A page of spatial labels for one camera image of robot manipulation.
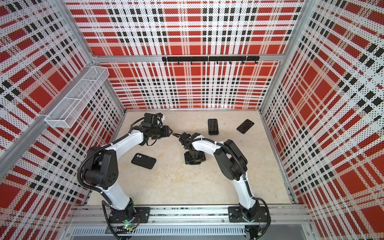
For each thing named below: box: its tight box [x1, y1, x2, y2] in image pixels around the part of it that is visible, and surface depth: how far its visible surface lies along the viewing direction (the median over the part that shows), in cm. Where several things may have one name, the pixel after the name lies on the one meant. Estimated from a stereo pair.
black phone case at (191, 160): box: [184, 151, 206, 165], surface depth 86 cm
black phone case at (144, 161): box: [131, 153, 157, 170], surface depth 96 cm
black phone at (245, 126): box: [236, 119, 255, 134], surface depth 114 cm
